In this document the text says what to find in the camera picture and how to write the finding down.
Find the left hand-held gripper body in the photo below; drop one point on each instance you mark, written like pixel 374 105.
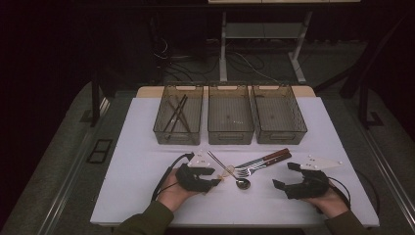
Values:
pixel 191 181

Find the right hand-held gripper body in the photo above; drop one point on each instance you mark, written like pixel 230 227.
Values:
pixel 310 187

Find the light wooden spoon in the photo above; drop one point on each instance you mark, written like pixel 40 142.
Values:
pixel 229 170

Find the metal spoon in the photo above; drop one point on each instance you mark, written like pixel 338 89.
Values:
pixel 243 183

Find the smoky clear plastic bin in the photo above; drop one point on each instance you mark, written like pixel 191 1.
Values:
pixel 230 114
pixel 192 137
pixel 277 114

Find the black chopstick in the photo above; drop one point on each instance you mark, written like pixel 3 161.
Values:
pixel 182 107
pixel 169 121

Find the person's left hand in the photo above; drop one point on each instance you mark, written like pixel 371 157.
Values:
pixel 174 196

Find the person's right hand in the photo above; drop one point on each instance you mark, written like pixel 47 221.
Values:
pixel 329 202

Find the white table mat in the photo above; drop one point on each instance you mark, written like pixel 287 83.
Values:
pixel 137 143

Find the black metal stand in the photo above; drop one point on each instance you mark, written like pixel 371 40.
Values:
pixel 363 104
pixel 95 101

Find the white background desk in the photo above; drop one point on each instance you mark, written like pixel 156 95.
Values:
pixel 222 49

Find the aluminium floor rail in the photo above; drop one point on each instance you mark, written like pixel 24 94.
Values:
pixel 65 189
pixel 394 182

